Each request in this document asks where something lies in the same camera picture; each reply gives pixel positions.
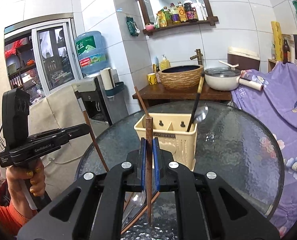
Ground brown wooden chopstick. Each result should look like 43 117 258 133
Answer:
82 110 109 172
145 116 153 226

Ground steel spoon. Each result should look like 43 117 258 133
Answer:
194 103 209 124
122 191 146 222

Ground orange sleeve forearm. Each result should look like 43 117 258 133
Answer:
0 203 30 239

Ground left hand yellow nails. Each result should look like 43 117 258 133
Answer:
5 157 46 219

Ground cream plastic utensil holder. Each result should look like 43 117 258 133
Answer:
133 112 199 172

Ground brown chopstick in holder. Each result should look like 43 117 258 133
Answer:
134 86 150 117

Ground dark wooden side table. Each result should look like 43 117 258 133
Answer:
139 82 232 107

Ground beige cloth cover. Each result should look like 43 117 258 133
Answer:
25 84 104 201

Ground steel spoon in holder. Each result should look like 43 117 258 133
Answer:
194 103 209 124

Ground water dispenser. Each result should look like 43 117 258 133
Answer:
72 69 128 136

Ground paper cup stack holder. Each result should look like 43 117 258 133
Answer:
100 68 124 98

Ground yellow cup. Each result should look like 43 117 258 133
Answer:
147 73 158 85

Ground woven brown basin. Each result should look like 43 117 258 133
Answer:
158 65 203 90

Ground yellow soap bottle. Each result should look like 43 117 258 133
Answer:
159 55 170 70

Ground round glass table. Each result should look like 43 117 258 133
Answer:
74 101 285 240

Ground sliding glass window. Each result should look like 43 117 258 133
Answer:
4 13 83 104

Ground white pot with lid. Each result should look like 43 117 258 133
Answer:
204 67 264 91

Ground bamboo style faucet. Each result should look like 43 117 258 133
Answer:
190 49 203 65

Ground blue water jug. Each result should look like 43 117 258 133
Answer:
75 31 108 75

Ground green hanging packet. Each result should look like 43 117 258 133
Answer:
126 16 140 37

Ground brown white rice cooker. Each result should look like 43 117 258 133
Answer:
227 47 260 70

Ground purple floral cloth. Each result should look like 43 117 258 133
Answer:
232 62 297 239

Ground wooden framed mirror shelf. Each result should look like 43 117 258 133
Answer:
137 0 219 36

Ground brown glass bottle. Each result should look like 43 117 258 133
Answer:
283 39 290 64

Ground yellow roll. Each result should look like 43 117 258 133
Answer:
271 21 283 61

